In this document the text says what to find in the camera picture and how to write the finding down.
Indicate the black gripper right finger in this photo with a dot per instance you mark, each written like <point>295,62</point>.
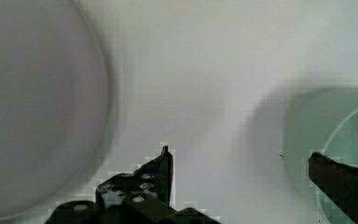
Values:
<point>338,181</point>

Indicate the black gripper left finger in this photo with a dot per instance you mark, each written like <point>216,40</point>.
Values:
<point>153,178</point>

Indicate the green mug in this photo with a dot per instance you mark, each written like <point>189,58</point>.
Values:
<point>327,123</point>

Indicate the purple oval plate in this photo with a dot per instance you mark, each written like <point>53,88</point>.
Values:
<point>53,100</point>

